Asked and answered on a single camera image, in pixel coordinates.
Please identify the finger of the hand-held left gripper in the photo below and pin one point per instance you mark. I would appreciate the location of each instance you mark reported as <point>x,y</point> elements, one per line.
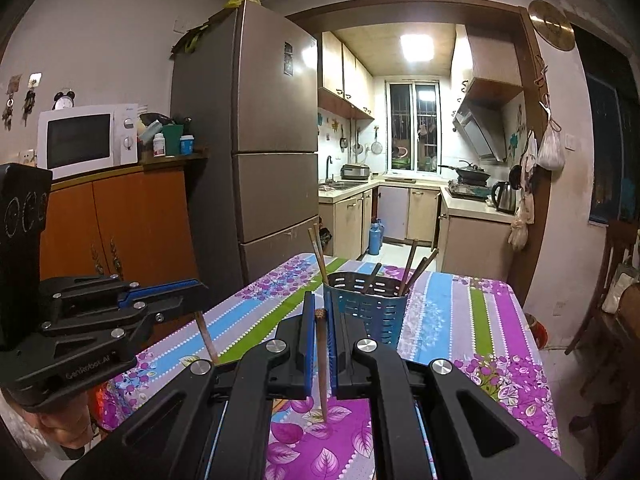
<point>160,292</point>
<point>100,321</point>

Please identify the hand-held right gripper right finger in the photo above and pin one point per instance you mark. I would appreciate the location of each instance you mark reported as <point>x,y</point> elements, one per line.
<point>334,376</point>

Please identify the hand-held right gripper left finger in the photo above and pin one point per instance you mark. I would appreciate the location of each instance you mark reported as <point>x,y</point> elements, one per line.
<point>310,345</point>

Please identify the long brown chopstick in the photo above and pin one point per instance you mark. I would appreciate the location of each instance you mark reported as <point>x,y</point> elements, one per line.
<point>207,337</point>
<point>322,360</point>

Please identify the blue perforated utensil holder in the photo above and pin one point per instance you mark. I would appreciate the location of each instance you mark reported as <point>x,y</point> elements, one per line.
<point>370,315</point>

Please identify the bundle of wooden chopsticks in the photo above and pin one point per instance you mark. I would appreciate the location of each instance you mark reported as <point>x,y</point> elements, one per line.
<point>408,265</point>

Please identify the person's left hand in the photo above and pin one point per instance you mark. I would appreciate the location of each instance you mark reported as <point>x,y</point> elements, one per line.
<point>65,420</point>

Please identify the orange wooden cabinet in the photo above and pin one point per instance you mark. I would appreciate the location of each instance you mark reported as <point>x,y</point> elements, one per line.
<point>150,220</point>

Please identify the white microwave oven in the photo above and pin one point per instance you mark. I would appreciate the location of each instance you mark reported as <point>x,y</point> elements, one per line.
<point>80,142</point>

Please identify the blue water bottle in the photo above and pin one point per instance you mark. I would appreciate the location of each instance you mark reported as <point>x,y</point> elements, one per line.
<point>375,240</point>

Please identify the floral striped tablecloth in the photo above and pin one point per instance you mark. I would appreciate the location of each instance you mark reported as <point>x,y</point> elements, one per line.
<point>450,310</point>

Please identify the hanging key bunch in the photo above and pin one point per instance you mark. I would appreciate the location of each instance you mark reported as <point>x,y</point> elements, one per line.
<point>30,102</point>
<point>10,105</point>

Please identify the alarm clock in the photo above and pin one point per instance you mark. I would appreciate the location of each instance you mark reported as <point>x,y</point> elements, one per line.
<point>64,101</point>

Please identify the white red label bottle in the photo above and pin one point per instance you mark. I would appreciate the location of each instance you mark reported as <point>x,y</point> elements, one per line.
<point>159,146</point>

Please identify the blue white jar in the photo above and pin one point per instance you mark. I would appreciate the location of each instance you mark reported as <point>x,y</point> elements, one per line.
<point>187,146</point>

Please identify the green cup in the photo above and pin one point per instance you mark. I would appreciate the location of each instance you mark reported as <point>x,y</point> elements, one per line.
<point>172,140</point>

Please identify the grey refrigerator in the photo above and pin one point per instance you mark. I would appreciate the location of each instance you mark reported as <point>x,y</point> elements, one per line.
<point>270,185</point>

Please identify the kitchen faucet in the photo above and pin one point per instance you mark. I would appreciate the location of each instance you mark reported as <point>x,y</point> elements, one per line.
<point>329,170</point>

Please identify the silver countertop appliance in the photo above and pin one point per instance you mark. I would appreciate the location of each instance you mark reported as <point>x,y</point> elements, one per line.
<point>356,172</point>

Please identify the beige kitchen base cabinets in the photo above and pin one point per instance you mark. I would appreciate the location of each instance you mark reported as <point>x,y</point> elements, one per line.
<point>475,245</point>

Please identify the hanging strainer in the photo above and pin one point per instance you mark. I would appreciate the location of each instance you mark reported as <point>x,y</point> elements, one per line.
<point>377,146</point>

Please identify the gas stove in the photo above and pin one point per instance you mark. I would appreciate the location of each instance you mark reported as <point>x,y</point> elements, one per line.
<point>470,191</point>

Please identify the black wok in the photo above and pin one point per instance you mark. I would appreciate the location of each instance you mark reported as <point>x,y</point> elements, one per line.
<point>470,172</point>

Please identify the kitchen window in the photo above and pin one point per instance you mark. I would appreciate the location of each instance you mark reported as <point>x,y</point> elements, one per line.
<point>412,125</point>

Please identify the steel electric kettle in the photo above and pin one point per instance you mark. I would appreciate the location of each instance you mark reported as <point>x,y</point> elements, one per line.
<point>505,197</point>

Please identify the hanging cloth bags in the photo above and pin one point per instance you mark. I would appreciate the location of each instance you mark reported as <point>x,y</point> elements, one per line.
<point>522,220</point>

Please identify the steel range hood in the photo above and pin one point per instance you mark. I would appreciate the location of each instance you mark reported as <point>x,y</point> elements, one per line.
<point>480,130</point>

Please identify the wooden chair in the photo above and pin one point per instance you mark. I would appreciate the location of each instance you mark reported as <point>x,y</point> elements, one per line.
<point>615,350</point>

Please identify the white hanging plastic bag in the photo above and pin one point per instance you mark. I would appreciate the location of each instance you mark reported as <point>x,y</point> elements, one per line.
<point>550,150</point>

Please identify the ceiling light panel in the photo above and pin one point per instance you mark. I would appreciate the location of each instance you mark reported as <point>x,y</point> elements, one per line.
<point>417,49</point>

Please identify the beige cabinet above hood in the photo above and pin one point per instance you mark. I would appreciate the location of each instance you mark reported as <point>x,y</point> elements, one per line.
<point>492,60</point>

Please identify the dark window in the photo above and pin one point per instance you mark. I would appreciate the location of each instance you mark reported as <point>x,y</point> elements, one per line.
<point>612,150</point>

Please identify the beige upper wall cabinets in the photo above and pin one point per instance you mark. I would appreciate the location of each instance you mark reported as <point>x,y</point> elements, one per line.
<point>345,75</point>

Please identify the flower wall sticker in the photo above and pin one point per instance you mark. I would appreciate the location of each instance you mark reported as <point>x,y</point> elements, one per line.
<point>515,140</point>

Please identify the white wall switch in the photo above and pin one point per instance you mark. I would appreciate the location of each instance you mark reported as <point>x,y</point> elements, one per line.
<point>571,141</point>

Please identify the round golden wall plate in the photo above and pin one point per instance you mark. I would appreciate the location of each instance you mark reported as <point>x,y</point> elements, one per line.
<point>552,25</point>

